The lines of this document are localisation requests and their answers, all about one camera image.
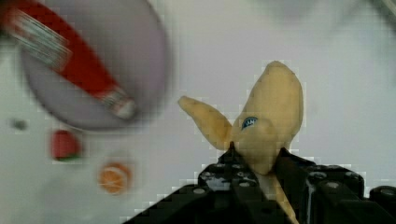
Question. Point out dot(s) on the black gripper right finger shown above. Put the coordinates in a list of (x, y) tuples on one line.
[(331, 194)]

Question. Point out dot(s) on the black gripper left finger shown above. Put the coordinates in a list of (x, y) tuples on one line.
[(227, 192)]

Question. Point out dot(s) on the peeled yellow toy banana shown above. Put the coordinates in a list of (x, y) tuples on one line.
[(271, 117)]

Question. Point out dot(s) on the orange slice toy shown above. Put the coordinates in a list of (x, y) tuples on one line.
[(115, 178)]

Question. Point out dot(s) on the pink toy strawberry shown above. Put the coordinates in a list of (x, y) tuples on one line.
[(64, 146)]

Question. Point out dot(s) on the grey oval plate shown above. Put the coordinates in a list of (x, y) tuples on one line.
[(130, 41)]

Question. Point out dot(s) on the red ketchup bottle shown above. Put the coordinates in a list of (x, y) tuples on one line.
[(50, 39)]

